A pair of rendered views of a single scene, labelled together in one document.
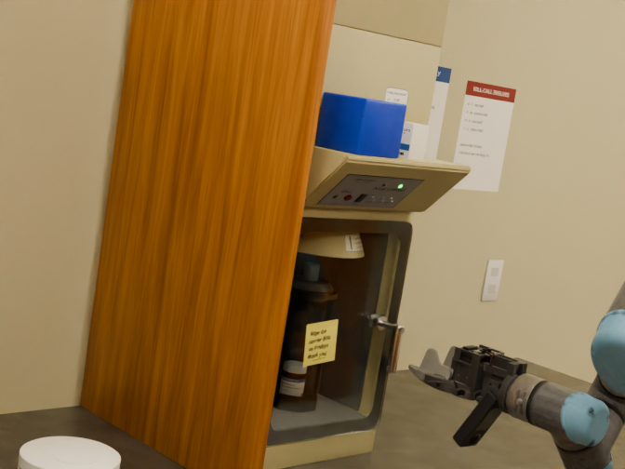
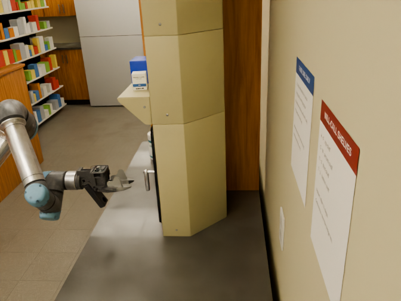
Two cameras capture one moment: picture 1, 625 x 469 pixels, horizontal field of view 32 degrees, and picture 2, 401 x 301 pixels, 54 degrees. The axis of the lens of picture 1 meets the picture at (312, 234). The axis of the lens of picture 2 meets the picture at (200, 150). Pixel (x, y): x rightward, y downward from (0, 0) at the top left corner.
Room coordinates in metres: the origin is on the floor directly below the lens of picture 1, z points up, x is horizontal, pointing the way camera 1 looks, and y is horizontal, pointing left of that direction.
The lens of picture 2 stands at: (3.11, -0.88, 1.86)
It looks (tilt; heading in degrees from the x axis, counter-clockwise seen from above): 23 degrees down; 140
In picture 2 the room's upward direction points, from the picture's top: 3 degrees counter-clockwise
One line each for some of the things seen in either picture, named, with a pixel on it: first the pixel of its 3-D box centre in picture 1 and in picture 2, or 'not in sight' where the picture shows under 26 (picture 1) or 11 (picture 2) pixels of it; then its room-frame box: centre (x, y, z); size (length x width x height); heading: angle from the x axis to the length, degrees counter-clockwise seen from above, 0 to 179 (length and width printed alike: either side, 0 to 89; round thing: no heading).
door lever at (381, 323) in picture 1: (388, 344); (151, 180); (1.94, -0.17, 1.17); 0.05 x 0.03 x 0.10; 45
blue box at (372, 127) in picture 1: (361, 125); (145, 69); (1.79, -0.05, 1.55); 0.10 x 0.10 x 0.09; 45
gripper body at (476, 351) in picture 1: (488, 379); (93, 178); (1.78, -0.33, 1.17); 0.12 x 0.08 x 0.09; 45
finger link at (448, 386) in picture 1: (448, 383); not in sight; (1.80, -0.27, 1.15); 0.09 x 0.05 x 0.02; 56
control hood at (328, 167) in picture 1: (383, 184); (144, 98); (1.85, -0.11, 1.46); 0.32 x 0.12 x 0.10; 135
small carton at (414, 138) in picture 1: (406, 140); (139, 80); (1.88, -0.13, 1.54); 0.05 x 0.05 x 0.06; 53
